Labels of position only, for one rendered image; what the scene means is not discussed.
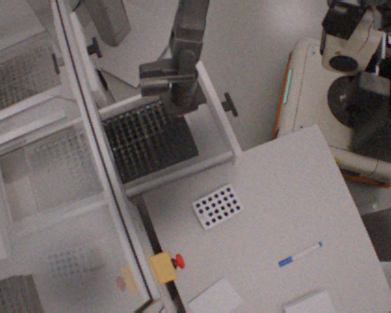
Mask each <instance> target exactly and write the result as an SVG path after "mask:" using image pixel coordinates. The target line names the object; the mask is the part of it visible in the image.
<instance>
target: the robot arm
mask: <svg viewBox="0 0 391 313"><path fill-rule="evenodd" d="M209 2H210V0H180V1H179V5H178V8H177V11H176V12H175V19H174V23H173V26H171V30H170V35H169V50H170V53H171V56H172V58H165V59H160V61H155V62H149V63H142V64H140V66H139V76H140V83H139V84H140V87H141V95H142V97H145V96H154V95H159V97H160V101H161V102H162V103H163V105H164V107H165V113H166V115H167V116H169V115H170V117H181V116H183V115H187V114H190V113H192V112H196V111H198V106H199V105H201V104H206V102H207V99H206V97H205V94H204V91H203V89H202V88H201V87H200V85H199V81H198V77H199V72H198V71H197V69H196V64H198V63H199V59H200V56H201V52H202V49H203V47H204V41H203V38H204V32H205V28H206V24H207V16H208V8H209ZM359 3H360V4H361V5H362V6H364V7H367V6H376V9H377V10H378V11H379V12H380V14H381V15H382V17H381V19H382V21H381V24H382V26H381V29H383V31H384V32H385V33H386V34H387V33H390V32H391V0H361V2H359ZM170 84H171V87H170Z"/></svg>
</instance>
